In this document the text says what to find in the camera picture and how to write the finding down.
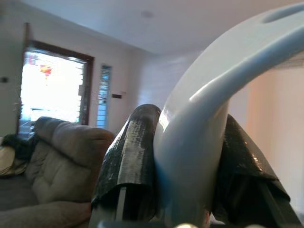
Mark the brown framed large window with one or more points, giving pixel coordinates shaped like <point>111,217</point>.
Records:
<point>52,88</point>

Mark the narrow louvre window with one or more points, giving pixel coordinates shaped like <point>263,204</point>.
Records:
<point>104,95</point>

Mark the dark fuzzy throw blanket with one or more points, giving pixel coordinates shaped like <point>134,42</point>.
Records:
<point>19,145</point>

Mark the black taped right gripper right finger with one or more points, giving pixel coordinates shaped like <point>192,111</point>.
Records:
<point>247,180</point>

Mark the cream cushion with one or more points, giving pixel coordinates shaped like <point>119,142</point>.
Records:
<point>8,161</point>

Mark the dark wall plate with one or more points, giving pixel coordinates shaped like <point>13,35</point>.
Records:
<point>117,96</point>

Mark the beige leather sofa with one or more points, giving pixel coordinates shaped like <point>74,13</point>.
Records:
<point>59,171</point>

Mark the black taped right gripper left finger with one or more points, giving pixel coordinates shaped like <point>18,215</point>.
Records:
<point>133,152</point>

